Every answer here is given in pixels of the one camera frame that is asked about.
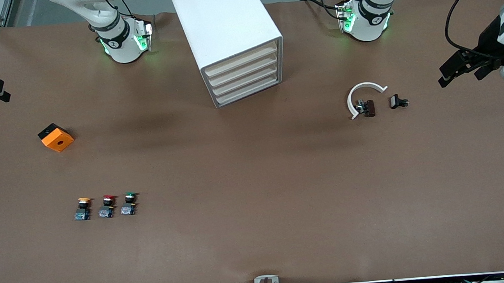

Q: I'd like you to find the orange box with hole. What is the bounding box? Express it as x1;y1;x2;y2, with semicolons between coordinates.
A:
37;122;75;154

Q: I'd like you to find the red push button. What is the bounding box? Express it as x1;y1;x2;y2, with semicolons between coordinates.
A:
97;194;120;219

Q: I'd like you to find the green push button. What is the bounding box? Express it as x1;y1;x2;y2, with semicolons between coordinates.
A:
119;192;140;217

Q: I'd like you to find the small black clip part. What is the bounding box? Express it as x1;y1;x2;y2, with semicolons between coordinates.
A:
389;93;410;110

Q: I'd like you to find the yellow push button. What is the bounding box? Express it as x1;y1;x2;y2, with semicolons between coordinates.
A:
73;197;95;222

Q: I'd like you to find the brown table mat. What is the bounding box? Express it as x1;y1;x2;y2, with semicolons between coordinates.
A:
0;0;504;283

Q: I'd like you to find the white curved ring piece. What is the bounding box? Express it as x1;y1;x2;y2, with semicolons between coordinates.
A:
346;80;391;121

